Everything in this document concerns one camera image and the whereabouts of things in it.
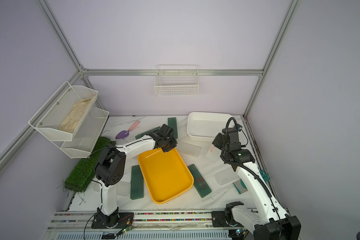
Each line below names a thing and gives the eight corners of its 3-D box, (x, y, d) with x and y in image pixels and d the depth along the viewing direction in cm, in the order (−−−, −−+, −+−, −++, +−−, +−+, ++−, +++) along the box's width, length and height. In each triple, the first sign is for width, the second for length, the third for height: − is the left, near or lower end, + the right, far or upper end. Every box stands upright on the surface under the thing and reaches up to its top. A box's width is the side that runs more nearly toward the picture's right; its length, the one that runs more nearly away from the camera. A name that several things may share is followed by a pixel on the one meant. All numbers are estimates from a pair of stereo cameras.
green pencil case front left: (131, 200, 82) (128, 197, 78) (133, 169, 93) (130, 165, 89) (143, 197, 83) (141, 195, 78) (143, 168, 94) (141, 164, 90)
